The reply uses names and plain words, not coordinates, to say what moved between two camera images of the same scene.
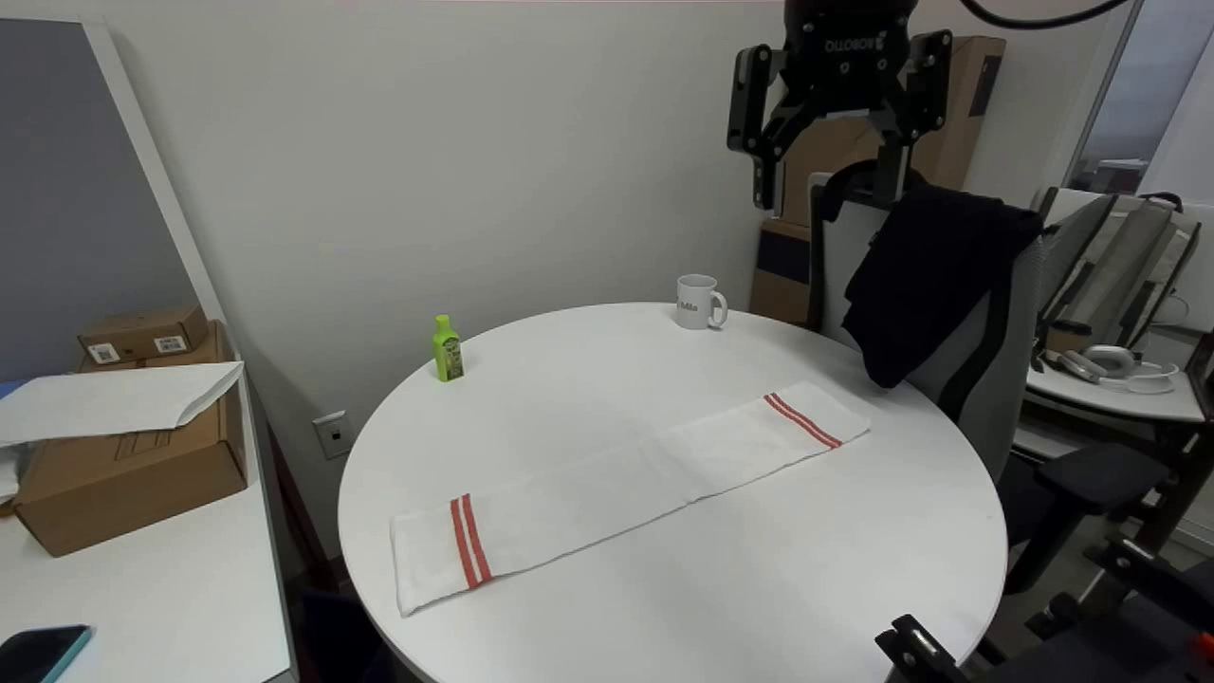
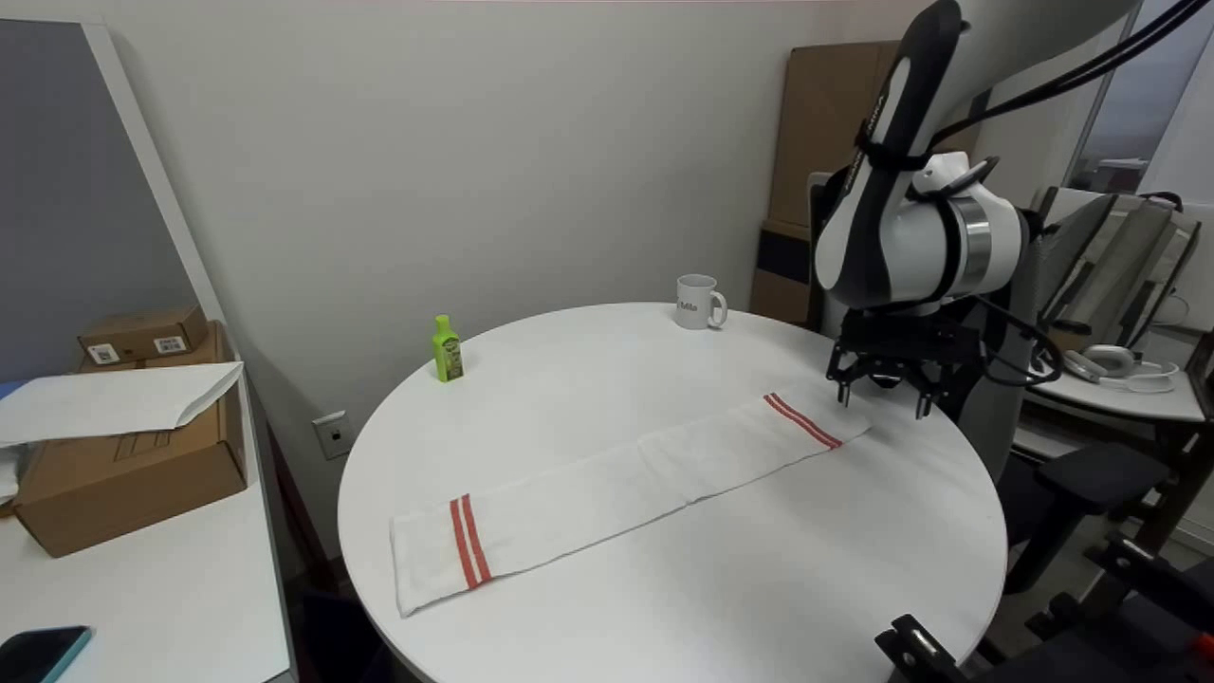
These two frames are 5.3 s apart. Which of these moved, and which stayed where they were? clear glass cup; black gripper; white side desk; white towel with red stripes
Moved: black gripper
Stayed: white side desk; white towel with red stripes; clear glass cup
